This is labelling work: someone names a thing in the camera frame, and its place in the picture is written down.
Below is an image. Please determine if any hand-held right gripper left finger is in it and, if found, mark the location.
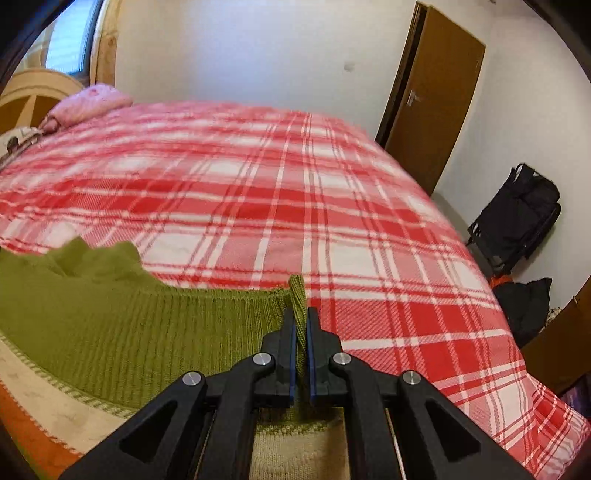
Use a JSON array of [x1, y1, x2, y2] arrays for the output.
[[60, 308, 297, 480]]

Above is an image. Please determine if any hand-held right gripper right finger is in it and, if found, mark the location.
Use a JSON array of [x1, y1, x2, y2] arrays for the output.
[[307, 308, 536, 480]]

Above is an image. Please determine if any green knit sweater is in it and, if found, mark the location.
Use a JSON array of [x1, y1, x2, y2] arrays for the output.
[[0, 237, 345, 480]]

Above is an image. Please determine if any red plaid blanket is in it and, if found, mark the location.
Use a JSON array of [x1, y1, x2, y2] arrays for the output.
[[0, 100, 591, 480]]

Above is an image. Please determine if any black bag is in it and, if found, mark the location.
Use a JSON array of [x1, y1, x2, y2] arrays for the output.
[[492, 277, 553, 348]]

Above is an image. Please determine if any wooden dresser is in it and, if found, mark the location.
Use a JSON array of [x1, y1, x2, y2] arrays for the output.
[[522, 276, 591, 398]]

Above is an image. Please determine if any brown wooden door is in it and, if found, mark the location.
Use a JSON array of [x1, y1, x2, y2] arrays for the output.
[[376, 2, 486, 197]]

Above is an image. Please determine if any pink pillow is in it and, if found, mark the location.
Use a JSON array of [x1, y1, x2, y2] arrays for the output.
[[41, 84, 134, 132]]

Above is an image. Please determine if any brown white patterned pillow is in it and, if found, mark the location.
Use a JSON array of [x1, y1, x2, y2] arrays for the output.
[[0, 127, 44, 168]]

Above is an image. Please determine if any narrow beige floral curtain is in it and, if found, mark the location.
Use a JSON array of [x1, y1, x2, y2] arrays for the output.
[[90, 0, 123, 89]]

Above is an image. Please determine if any wooden bed headboard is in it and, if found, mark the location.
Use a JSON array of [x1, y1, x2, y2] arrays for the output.
[[0, 69, 88, 139]]

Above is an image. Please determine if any window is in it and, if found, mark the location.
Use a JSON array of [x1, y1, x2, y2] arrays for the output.
[[44, 0, 105, 77]]

